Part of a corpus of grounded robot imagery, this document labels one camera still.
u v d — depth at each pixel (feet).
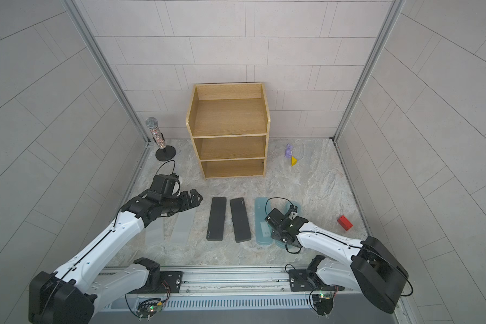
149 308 2.13
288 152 3.53
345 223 2.74
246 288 2.32
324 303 2.23
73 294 1.19
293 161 3.45
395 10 2.33
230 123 2.65
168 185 2.00
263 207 2.92
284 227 2.09
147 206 1.75
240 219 2.84
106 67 2.82
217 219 2.81
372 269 1.32
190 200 2.31
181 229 2.70
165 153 3.56
